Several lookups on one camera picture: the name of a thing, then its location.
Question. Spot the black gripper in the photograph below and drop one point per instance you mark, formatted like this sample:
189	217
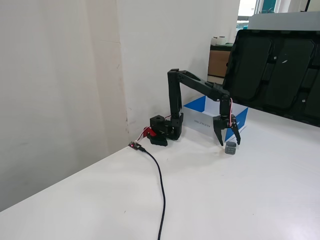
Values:
221	123

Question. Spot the small gray block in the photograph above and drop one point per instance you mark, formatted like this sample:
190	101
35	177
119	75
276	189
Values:
230	149

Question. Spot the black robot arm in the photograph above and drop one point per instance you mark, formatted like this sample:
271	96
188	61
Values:
175	100

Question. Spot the blue and white cardboard box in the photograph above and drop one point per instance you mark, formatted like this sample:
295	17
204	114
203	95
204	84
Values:
200	120

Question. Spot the brown cardboard carton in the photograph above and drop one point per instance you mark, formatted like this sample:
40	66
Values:
218	63

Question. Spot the red black table clamp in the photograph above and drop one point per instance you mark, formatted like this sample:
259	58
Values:
150	132

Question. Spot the large black plastic tray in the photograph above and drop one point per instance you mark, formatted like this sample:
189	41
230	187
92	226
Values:
275	72

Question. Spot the small controller board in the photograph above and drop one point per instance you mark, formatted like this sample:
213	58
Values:
134	145

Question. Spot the gray flat panel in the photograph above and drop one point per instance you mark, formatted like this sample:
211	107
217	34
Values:
282	21

